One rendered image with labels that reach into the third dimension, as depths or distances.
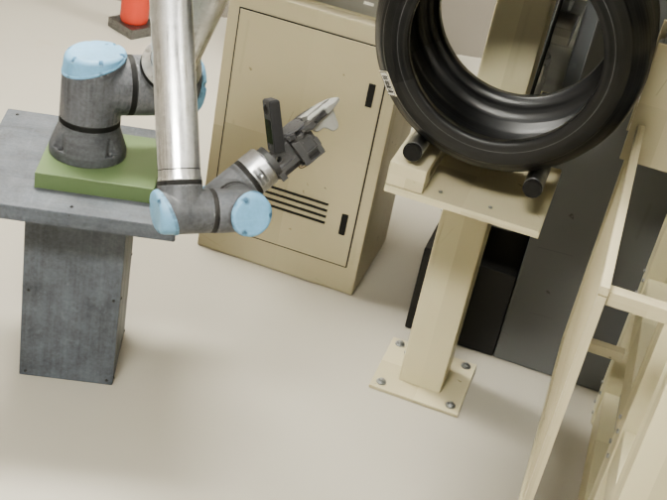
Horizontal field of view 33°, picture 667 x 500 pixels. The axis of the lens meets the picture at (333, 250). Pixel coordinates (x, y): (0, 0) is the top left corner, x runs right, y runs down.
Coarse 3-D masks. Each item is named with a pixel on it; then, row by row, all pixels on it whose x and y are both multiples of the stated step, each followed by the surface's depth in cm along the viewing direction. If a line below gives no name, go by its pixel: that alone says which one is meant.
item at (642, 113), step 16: (656, 48) 275; (656, 64) 258; (656, 80) 260; (640, 96) 263; (656, 96) 262; (640, 112) 265; (656, 112) 263; (656, 128) 265; (624, 144) 269; (656, 144) 267; (640, 160) 270; (656, 160) 269
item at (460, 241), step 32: (512, 0) 269; (544, 0) 267; (512, 32) 273; (544, 32) 272; (480, 64) 279; (512, 64) 276; (448, 224) 302; (480, 224) 299; (448, 256) 306; (480, 256) 309; (448, 288) 311; (416, 320) 319; (448, 320) 316; (416, 352) 324; (448, 352) 320; (416, 384) 329
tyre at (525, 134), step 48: (384, 0) 242; (432, 0) 266; (624, 0) 225; (384, 48) 245; (432, 48) 271; (624, 48) 228; (432, 96) 269; (480, 96) 272; (528, 96) 271; (576, 96) 265; (624, 96) 234; (432, 144) 255; (480, 144) 247; (528, 144) 243; (576, 144) 241
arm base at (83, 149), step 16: (64, 128) 274; (80, 128) 272; (96, 128) 273; (112, 128) 276; (64, 144) 275; (80, 144) 274; (96, 144) 274; (112, 144) 277; (64, 160) 275; (80, 160) 274; (96, 160) 275; (112, 160) 278
